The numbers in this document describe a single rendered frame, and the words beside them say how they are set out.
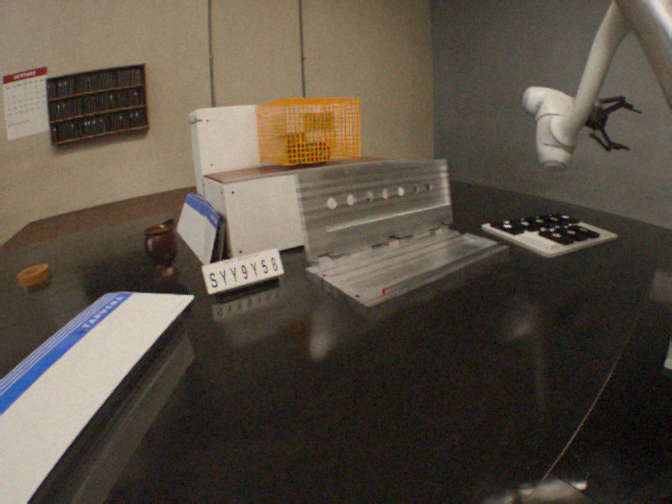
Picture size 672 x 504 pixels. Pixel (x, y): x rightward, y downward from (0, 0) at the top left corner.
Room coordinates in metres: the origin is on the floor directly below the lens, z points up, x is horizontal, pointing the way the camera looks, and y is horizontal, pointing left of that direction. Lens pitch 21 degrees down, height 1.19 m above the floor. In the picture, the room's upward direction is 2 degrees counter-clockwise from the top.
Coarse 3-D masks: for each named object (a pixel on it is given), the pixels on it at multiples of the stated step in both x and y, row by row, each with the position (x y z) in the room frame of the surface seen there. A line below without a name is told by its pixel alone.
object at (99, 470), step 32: (160, 352) 0.30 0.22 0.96; (192, 352) 0.37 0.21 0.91; (0, 384) 0.16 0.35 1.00; (128, 384) 0.23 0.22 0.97; (160, 384) 0.28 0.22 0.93; (96, 416) 0.17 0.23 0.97; (128, 416) 0.21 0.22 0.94; (96, 448) 0.15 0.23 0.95; (128, 448) 0.19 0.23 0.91; (64, 480) 0.11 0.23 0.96; (96, 480) 0.13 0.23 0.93
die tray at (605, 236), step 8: (488, 224) 0.93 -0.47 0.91; (576, 224) 0.92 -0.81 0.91; (584, 224) 0.91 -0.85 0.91; (496, 232) 0.86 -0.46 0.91; (504, 232) 0.85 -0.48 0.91; (528, 232) 0.84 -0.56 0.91; (536, 232) 0.84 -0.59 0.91; (600, 232) 0.83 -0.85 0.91; (608, 232) 0.82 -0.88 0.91; (512, 240) 0.80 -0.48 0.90; (520, 240) 0.78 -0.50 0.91; (592, 240) 0.76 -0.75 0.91; (600, 240) 0.75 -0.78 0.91; (608, 240) 0.77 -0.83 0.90; (528, 248) 0.74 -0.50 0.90; (536, 248) 0.71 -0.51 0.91; (544, 248) 0.71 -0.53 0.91; (560, 248) 0.71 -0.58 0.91; (568, 248) 0.70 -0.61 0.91; (576, 248) 0.71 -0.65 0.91; (552, 256) 0.68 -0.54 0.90
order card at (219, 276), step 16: (240, 256) 0.61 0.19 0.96; (256, 256) 0.62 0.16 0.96; (272, 256) 0.64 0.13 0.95; (208, 272) 0.56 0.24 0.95; (224, 272) 0.58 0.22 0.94; (240, 272) 0.59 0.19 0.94; (256, 272) 0.61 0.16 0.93; (272, 272) 0.62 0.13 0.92; (208, 288) 0.55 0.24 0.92; (224, 288) 0.56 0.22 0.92
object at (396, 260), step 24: (408, 240) 0.78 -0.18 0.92; (432, 240) 0.77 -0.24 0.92; (456, 240) 0.77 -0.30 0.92; (312, 264) 0.62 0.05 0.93; (336, 264) 0.65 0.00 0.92; (360, 264) 0.64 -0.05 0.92; (384, 264) 0.64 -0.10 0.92; (408, 264) 0.63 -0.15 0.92; (432, 264) 0.63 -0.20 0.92; (480, 264) 0.63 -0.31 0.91; (336, 288) 0.54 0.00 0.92; (360, 288) 0.53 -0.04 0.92; (408, 288) 0.52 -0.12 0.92; (432, 288) 0.54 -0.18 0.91; (360, 312) 0.48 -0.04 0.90; (384, 312) 0.48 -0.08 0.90
